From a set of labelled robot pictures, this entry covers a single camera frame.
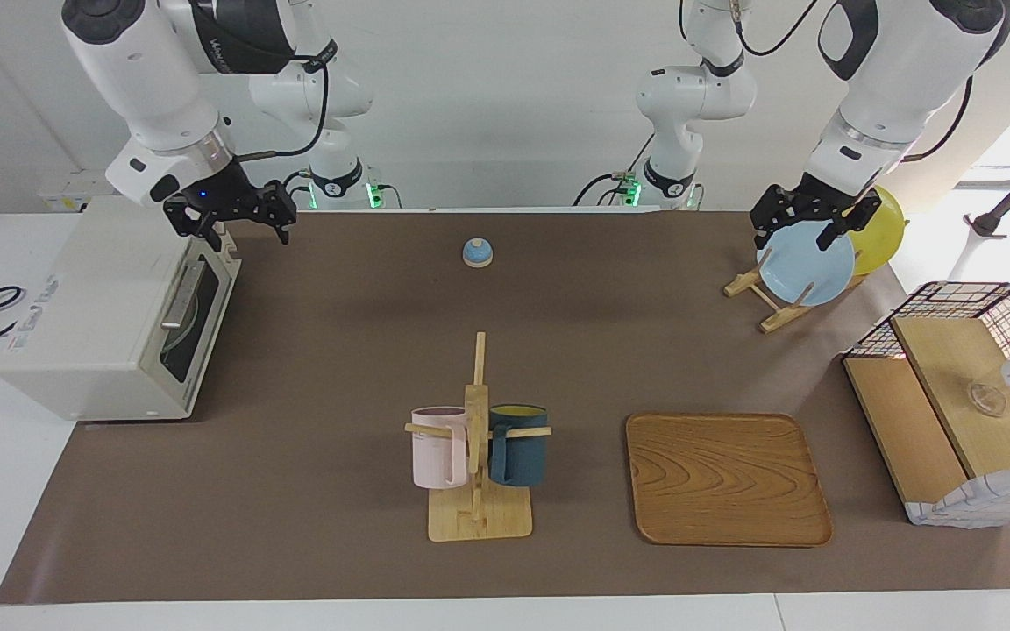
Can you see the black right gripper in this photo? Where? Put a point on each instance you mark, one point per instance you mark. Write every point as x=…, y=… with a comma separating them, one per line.
x=224, y=197

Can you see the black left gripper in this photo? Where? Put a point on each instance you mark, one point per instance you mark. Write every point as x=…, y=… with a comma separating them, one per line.
x=816, y=202

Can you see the glass oven door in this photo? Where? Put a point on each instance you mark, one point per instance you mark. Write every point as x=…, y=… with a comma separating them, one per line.
x=198, y=307

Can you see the pale green plate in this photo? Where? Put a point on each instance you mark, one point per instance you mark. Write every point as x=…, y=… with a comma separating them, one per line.
x=175, y=335

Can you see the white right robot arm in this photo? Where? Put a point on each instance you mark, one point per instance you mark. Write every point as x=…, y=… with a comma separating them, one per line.
x=145, y=70

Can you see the beige toaster oven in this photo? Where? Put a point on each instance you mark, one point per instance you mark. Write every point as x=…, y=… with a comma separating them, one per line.
x=84, y=315

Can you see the light blue plate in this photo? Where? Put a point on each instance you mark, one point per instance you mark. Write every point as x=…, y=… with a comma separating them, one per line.
x=799, y=272

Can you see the wooden plate rack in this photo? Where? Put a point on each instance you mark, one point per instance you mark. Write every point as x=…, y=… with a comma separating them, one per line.
x=781, y=317

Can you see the yellow plate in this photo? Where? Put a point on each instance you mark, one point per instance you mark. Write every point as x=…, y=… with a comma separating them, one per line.
x=884, y=241

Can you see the small clear glass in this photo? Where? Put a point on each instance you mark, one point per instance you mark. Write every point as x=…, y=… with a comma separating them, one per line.
x=985, y=400

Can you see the wooden tray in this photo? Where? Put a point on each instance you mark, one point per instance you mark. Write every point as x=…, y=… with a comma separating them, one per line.
x=733, y=482

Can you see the brown table mat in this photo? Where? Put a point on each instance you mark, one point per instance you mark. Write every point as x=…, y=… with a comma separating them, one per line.
x=312, y=491

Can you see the pink mug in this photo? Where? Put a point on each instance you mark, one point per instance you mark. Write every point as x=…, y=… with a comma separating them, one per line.
x=435, y=451

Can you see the dark blue mug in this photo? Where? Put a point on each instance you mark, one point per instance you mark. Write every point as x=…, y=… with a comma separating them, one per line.
x=522, y=456

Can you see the wooden mug rack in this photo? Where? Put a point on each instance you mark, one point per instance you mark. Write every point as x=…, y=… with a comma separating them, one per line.
x=479, y=521

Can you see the white wall outlet box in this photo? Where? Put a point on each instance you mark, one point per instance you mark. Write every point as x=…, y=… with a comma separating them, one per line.
x=62, y=197

